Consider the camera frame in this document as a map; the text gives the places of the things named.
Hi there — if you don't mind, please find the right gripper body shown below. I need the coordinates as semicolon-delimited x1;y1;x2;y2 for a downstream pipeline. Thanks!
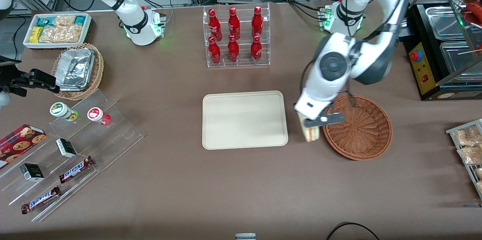
0;66;34;93

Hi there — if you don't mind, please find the triangular sandwich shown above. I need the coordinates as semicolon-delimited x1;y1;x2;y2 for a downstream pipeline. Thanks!
297;114;321;143

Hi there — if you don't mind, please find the brown wicker basket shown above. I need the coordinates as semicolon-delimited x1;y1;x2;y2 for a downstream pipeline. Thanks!
322;94;393;161

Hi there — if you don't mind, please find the foil tray stack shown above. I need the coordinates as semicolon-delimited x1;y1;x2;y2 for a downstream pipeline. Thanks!
56;48;95;92

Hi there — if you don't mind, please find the light wicker basket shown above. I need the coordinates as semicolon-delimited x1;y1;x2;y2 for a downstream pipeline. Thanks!
51;43;105;101

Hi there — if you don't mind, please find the cream plastic tray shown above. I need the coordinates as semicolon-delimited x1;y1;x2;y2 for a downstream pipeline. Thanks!
202;90;289;150

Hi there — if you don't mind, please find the green lid yogurt cup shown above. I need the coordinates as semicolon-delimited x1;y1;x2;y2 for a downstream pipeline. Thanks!
50;102;79;122

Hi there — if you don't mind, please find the white snack bin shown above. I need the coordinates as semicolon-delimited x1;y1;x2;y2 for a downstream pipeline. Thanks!
23;13;93;50

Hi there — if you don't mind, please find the yellow snack packet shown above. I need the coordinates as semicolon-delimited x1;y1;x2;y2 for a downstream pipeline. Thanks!
29;26;43;44

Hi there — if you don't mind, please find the large clear cookie bag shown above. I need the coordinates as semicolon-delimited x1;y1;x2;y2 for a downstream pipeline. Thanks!
40;26;84;43

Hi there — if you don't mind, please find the red tartan cookie box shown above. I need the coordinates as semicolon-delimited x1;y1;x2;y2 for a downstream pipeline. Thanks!
0;124;47;169

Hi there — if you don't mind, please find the red lid yogurt cup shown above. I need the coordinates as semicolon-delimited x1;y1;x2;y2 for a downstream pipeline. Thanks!
87;107;112;126

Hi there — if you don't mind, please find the small clear cookie bag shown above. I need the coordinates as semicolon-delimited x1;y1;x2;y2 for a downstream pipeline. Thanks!
53;15;78;27

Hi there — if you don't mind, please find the small black box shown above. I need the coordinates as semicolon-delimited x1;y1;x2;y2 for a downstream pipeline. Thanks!
56;138;77;158
20;163;45;182

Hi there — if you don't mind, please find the red cola bottle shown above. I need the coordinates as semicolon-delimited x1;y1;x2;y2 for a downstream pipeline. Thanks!
252;6;263;38
228;7;241;40
250;35;262;62
208;9;223;41
208;36;221;64
227;35;240;63

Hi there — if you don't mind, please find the clear acrylic bottle rack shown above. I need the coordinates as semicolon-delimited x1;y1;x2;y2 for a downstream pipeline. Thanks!
203;3;271;68

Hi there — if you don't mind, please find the clear acrylic stepped stand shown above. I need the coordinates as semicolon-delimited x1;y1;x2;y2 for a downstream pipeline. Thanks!
0;89;144;222

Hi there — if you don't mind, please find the Snickers bar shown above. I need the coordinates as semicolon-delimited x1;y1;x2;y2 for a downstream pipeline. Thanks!
21;186;61;214
59;156;95;184

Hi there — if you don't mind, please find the black food warmer appliance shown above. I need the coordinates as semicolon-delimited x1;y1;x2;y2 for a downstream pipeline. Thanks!
403;0;482;101

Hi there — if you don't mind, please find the steel warmer pan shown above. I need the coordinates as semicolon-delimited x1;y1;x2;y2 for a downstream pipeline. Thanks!
426;6;466;41
440;41;482;73

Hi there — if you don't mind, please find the black cable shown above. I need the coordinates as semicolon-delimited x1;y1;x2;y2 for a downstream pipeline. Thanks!
326;222;381;240

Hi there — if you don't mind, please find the grey wire rack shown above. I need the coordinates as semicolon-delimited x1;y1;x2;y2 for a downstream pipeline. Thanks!
446;119;482;200

